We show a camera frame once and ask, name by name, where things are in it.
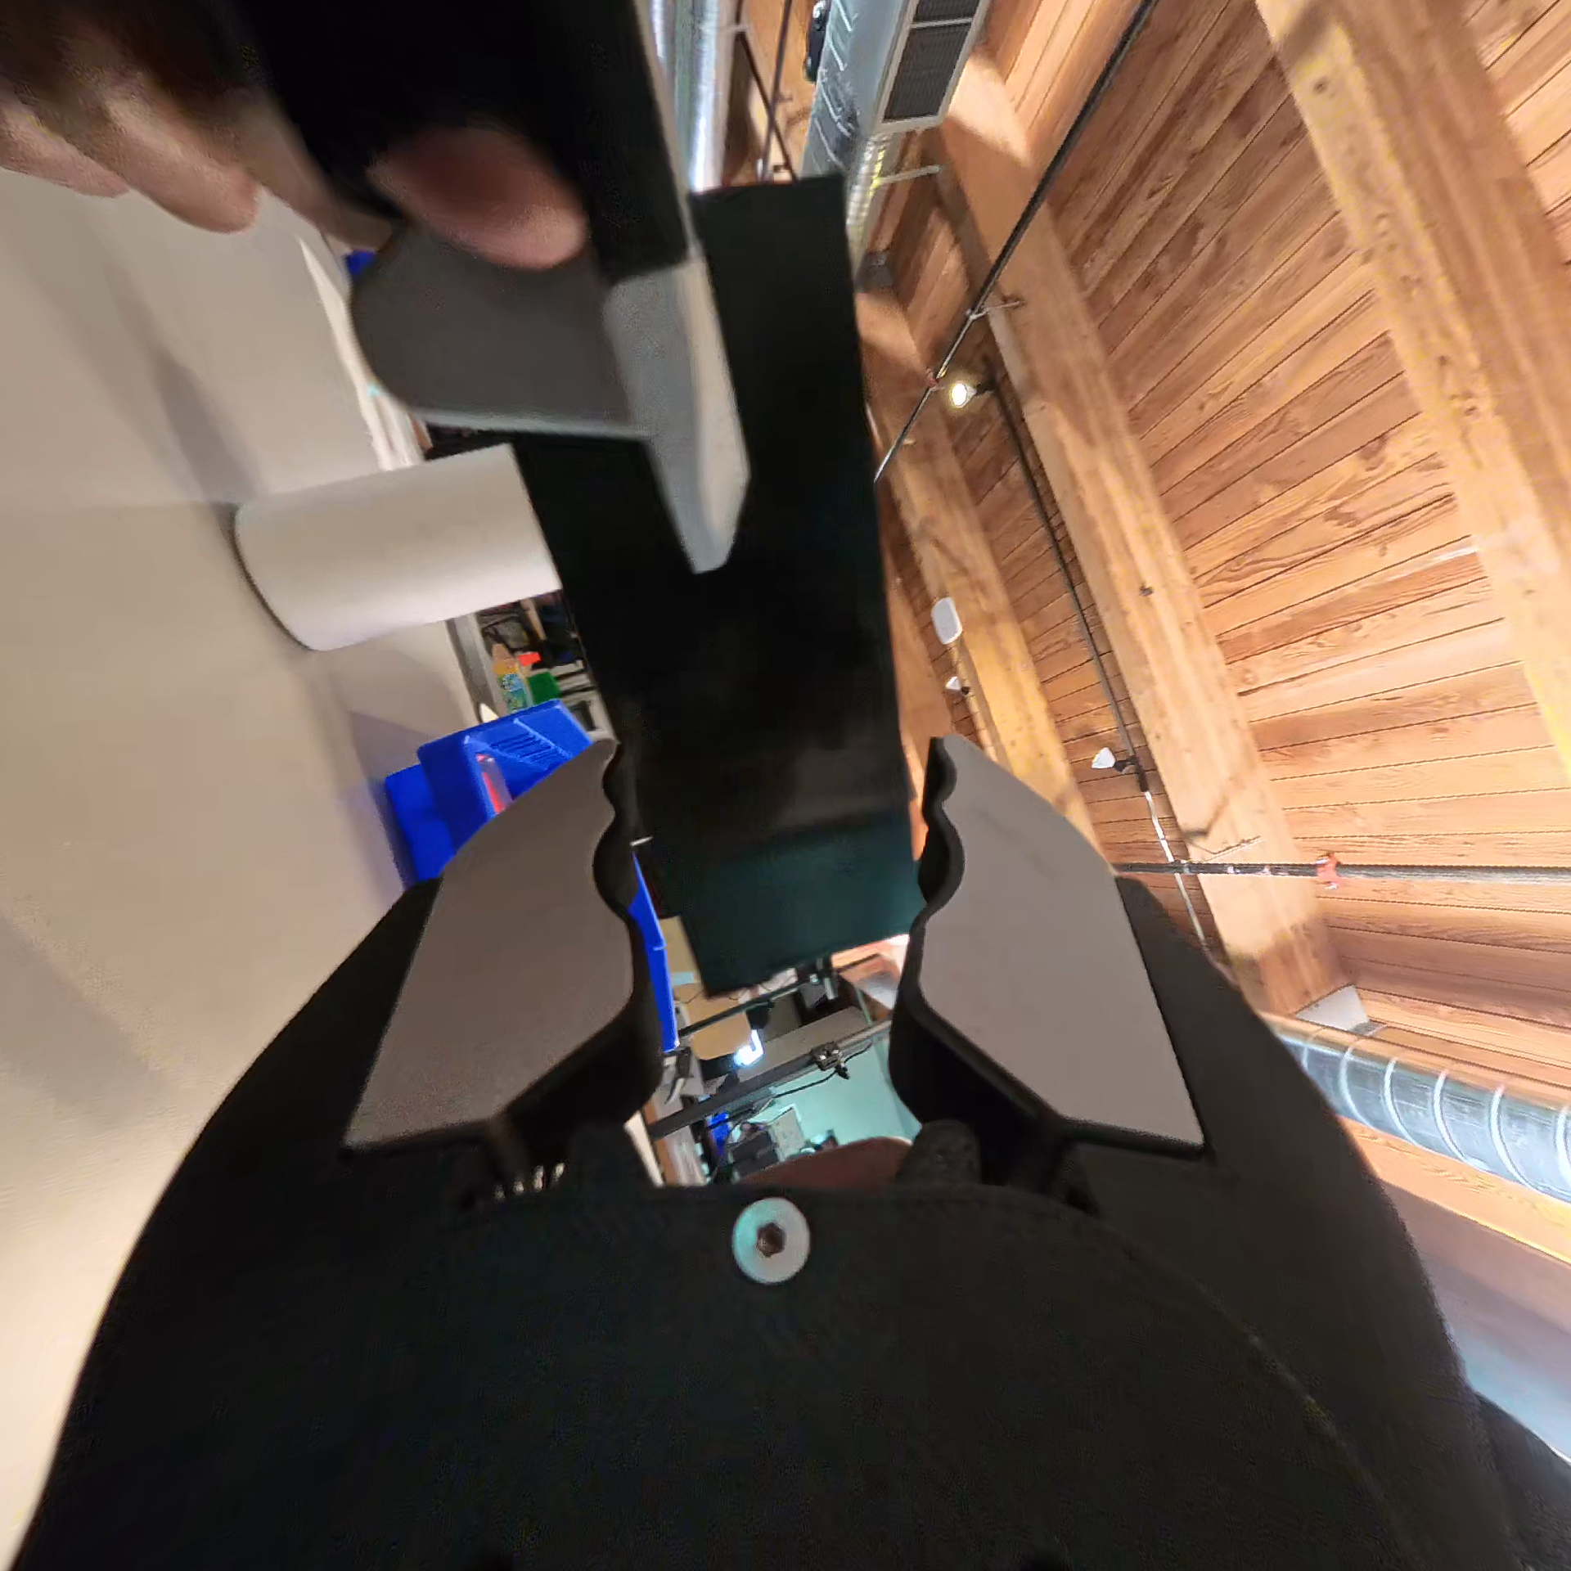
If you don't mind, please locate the silver air duct with vent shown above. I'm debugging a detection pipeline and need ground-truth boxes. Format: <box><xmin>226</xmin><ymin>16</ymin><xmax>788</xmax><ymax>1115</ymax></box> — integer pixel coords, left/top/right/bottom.
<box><xmin>798</xmin><ymin>0</ymin><xmax>993</xmax><ymax>245</ymax></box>

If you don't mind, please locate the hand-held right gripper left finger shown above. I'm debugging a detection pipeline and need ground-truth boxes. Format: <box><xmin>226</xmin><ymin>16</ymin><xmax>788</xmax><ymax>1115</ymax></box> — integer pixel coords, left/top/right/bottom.
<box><xmin>344</xmin><ymin>740</ymin><xmax>665</xmax><ymax>1154</ymax></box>

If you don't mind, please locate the blue plastic bin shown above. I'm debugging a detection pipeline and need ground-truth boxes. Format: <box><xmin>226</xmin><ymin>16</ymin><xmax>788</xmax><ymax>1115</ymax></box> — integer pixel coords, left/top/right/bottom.
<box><xmin>381</xmin><ymin>700</ymin><xmax>680</xmax><ymax>1058</ymax></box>

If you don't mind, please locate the dark glossy sheet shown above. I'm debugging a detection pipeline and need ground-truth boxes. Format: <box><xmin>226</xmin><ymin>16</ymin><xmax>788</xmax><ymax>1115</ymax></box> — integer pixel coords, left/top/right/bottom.
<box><xmin>513</xmin><ymin>171</ymin><xmax>925</xmax><ymax>999</ymax></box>

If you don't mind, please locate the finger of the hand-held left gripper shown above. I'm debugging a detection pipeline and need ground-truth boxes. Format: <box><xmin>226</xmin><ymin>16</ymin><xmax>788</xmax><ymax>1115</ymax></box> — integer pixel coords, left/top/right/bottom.
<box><xmin>601</xmin><ymin>252</ymin><xmax>752</xmax><ymax>575</ymax></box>
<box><xmin>350</xmin><ymin>228</ymin><xmax>652</xmax><ymax>440</ymax></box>

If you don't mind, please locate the white plastic bottle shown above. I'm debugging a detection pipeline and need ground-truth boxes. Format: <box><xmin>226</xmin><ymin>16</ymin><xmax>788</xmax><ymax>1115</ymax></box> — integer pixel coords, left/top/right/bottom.
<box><xmin>233</xmin><ymin>444</ymin><xmax>567</xmax><ymax>651</ymax></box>

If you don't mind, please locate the person's left hand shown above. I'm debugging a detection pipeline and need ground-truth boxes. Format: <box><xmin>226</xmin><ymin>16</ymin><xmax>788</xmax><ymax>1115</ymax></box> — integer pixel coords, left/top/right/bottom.
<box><xmin>0</xmin><ymin>0</ymin><xmax>588</xmax><ymax>269</ymax></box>

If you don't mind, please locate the silver spiral air duct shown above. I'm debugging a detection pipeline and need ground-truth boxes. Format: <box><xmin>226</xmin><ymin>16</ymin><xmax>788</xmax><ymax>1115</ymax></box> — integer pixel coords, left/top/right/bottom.
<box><xmin>643</xmin><ymin>0</ymin><xmax>743</xmax><ymax>193</ymax></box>
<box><xmin>1268</xmin><ymin>1020</ymin><xmax>1571</xmax><ymax>1206</ymax></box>

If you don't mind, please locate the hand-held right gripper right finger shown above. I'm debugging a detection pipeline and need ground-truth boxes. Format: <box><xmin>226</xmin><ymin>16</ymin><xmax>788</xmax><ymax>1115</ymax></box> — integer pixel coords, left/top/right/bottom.
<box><xmin>890</xmin><ymin>737</ymin><xmax>1205</xmax><ymax>1168</ymax></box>

